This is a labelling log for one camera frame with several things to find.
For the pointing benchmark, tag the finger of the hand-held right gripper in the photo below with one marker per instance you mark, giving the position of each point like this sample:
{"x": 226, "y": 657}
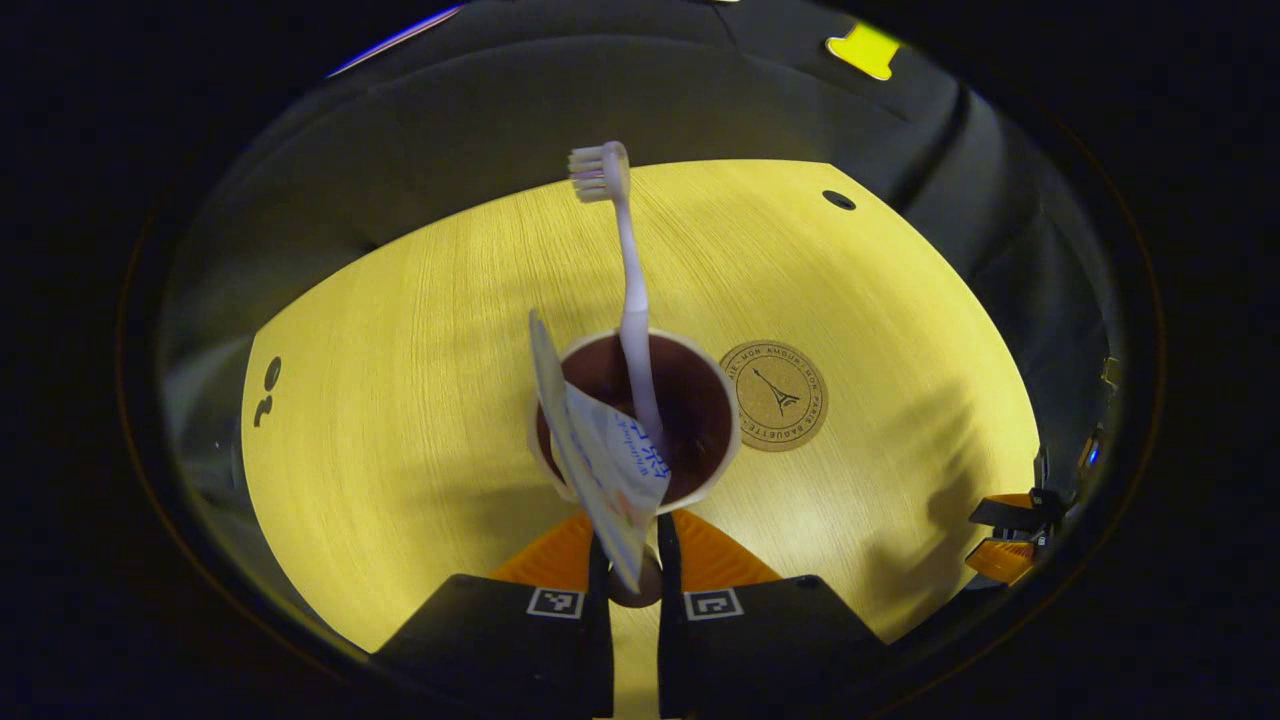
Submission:
{"x": 1000, "y": 560}
{"x": 1005, "y": 515}

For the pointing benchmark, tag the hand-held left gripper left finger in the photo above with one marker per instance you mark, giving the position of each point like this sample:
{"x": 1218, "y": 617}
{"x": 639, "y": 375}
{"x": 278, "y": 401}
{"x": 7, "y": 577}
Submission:
{"x": 600, "y": 640}

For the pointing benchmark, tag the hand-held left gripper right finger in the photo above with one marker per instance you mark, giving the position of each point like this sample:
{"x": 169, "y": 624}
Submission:
{"x": 668, "y": 640}

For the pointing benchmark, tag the white toothpaste tube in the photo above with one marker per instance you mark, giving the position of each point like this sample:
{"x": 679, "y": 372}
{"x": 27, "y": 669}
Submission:
{"x": 610, "y": 470}

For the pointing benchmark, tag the beige cup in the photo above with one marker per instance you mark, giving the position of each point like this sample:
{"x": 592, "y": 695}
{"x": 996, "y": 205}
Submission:
{"x": 700, "y": 410}

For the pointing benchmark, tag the round cork coaster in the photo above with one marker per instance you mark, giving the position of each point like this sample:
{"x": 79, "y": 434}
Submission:
{"x": 775, "y": 395}

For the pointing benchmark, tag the pink toothbrush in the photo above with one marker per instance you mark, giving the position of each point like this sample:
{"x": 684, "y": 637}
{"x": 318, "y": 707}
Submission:
{"x": 632, "y": 300}

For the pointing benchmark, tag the black backdrop cloth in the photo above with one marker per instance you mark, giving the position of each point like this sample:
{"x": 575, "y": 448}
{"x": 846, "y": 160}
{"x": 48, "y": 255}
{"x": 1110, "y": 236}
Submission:
{"x": 500, "y": 100}

